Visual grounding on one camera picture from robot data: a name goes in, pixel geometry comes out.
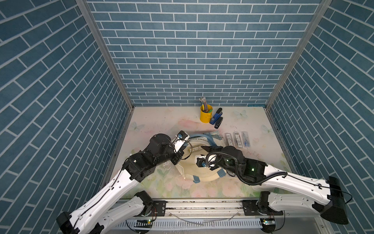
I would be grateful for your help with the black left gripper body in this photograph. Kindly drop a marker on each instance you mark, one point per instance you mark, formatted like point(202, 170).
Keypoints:
point(168, 155)

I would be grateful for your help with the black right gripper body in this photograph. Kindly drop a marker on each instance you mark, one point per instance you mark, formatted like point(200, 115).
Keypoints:
point(220, 161)

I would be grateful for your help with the clear compass set case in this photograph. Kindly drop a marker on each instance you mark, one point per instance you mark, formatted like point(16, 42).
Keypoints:
point(229, 139)

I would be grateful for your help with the cream canvas tote bag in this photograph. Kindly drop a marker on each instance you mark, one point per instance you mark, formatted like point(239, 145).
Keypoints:
point(193, 165)

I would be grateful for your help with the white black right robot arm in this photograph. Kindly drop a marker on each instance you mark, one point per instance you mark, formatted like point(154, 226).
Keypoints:
point(321, 196)

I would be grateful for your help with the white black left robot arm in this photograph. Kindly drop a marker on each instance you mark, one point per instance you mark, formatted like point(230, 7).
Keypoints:
point(117, 190)

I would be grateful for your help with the black stapler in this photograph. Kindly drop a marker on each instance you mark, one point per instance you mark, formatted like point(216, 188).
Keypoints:
point(218, 122)

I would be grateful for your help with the yellow pencil cup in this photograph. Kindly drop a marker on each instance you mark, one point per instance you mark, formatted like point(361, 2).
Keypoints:
point(205, 117)

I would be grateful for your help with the blue stapler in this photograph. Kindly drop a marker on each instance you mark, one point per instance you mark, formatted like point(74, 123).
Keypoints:
point(216, 116)

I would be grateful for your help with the pencils in cup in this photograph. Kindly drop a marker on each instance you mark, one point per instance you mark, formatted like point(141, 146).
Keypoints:
point(204, 104)

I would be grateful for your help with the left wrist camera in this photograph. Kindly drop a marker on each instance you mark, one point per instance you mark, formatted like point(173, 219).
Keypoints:
point(181, 138)

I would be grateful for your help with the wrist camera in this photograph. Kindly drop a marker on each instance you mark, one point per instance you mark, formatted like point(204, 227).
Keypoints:
point(202, 162)
point(181, 138)

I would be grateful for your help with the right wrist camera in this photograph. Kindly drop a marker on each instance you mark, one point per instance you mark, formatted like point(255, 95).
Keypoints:
point(202, 162)

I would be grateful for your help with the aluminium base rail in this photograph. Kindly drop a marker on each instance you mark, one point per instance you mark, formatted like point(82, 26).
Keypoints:
point(191, 216)

